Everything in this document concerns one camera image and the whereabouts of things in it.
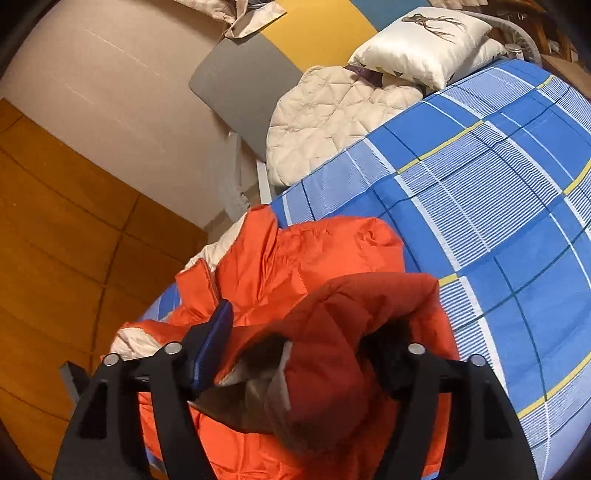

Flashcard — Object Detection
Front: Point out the wooden wardrobe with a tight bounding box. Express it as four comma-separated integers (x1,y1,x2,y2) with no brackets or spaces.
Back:
0,99,208,480

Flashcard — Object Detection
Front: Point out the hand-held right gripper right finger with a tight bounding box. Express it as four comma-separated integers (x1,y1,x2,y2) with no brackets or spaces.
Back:
369,342,540,480

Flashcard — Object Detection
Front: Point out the beige curtain with silver lining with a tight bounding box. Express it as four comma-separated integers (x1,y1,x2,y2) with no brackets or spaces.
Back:
173,0,287,40

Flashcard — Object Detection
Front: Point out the white pillow with deer print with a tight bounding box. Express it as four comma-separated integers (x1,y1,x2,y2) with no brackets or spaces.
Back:
347,6,509,90

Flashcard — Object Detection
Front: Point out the orange down jacket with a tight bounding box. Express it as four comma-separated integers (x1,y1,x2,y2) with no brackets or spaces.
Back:
100,204,460,480

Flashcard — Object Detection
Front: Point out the grey yellow blue headboard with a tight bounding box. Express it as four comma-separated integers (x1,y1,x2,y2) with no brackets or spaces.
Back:
188,0,437,162

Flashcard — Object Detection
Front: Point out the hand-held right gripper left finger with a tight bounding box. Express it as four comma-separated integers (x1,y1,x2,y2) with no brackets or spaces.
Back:
52,299,235,480

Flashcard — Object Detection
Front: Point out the bed with blue plaid sheet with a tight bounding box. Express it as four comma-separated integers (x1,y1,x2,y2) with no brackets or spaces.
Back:
139,60,591,480

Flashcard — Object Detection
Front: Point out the cream quilted blanket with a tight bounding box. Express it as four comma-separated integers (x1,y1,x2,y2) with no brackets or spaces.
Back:
265,65,426,188

